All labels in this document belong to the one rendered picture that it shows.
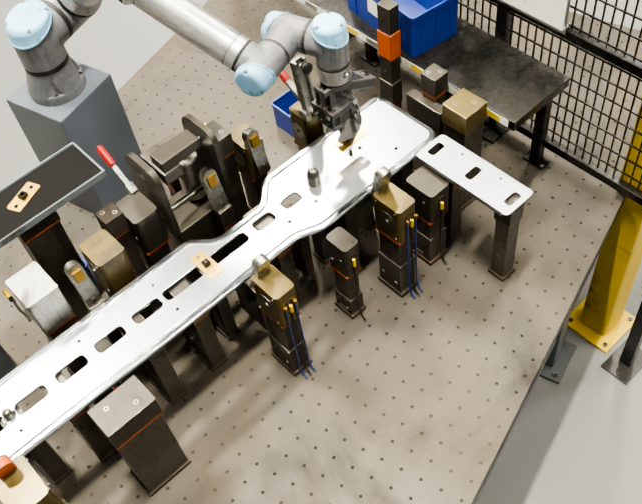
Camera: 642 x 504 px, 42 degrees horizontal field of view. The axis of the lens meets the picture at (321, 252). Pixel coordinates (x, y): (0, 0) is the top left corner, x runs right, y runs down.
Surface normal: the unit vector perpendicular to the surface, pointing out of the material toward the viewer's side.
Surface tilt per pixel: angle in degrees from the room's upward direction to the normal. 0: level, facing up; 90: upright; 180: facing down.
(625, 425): 0
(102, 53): 0
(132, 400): 0
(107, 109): 90
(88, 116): 90
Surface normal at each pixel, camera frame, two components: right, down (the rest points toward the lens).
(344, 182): -0.10, -0.59
